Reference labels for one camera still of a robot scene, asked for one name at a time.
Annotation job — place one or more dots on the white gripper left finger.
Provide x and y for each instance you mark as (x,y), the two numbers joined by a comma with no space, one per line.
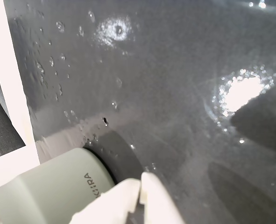
(109,205)

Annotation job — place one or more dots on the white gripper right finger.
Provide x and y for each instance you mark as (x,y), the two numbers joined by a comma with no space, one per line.
(158,203)

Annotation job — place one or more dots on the pale green steel-rimmed cup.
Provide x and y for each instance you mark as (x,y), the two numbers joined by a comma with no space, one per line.
(53,184)

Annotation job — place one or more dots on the dark grey table mat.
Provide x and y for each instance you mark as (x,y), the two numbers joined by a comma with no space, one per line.
(163,81)

